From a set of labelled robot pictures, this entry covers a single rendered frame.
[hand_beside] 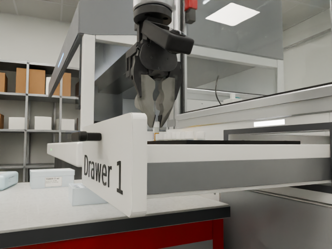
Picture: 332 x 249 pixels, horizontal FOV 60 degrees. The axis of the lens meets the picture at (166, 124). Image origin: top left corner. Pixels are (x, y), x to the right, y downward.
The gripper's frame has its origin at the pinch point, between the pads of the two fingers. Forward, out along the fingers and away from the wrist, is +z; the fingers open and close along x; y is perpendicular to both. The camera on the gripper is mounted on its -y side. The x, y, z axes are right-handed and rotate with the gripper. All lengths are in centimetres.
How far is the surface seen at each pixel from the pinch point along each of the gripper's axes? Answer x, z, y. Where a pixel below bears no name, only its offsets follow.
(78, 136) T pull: 14.4, 3.2, -6.6
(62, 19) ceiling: -24, -187, 409
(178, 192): 4.4, 10.0, -15.7
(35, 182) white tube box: 18, 16, 51
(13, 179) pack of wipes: 24, 15, 59
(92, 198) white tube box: 6.9, 16.3, 20.2
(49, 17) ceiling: -6, -187, 410
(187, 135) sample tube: 0.6, 3.0, -11.4
